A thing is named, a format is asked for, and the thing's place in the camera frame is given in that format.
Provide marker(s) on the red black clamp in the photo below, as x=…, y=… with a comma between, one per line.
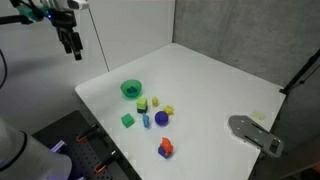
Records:
x=100, y=167
x=91, y=131

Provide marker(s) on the orange toy figure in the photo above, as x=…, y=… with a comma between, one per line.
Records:
x=166, y=145

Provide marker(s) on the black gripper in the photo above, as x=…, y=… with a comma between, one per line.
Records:
x=66, y=21

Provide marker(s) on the yellow spiky toy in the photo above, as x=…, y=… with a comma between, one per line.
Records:
x=169, y=109

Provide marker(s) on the pale yellow sticker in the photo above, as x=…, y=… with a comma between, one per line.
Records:
x=258, y=115

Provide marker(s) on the black camera bar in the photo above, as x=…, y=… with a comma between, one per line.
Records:
x=14, y=19

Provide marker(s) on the green plastic bowl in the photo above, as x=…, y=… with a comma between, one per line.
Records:
x=127, y=84

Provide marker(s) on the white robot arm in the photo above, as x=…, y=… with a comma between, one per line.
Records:
x=22, y=157

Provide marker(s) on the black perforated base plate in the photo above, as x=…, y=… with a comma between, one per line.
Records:
x=86, y=155

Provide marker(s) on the grey metal plate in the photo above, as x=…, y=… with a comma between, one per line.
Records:
x=249, y=131

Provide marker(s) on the purple spiky ball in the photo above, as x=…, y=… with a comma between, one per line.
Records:
x=161, y=118

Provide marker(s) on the blue cube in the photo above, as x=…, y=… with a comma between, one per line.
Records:
x=161, y=152

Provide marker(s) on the light blue toy figure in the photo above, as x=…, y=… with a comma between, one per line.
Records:
x=146, y=120

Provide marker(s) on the black tripod stand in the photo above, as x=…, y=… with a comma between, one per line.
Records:
x=294, y=82

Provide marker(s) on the teal toy in bowl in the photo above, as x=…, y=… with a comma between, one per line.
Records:
x=132, y=89

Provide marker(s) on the yellow toy figure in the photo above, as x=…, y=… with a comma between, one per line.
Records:
x=155, y=101

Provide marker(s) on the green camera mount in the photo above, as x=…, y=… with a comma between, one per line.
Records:
x=37, y=13

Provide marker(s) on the lime green cube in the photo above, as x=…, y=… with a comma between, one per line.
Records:
x=141, y=103

